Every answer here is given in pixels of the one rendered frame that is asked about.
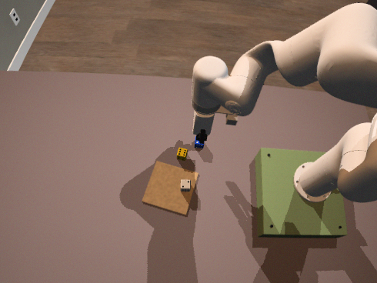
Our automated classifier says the blue die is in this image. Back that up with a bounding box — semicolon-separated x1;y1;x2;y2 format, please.
195;136;204;148

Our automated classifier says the white die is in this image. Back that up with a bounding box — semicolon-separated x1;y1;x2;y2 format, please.
181;179;191;191

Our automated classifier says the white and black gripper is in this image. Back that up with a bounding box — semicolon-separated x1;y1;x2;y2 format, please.
192;110;215;144

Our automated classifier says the yellow die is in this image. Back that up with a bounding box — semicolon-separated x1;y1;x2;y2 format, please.
177;148;188;161

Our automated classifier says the tan square mat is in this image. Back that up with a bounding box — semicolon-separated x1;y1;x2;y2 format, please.
142;161;198;215

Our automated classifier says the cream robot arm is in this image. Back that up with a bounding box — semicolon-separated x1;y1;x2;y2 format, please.
192;3;377;203

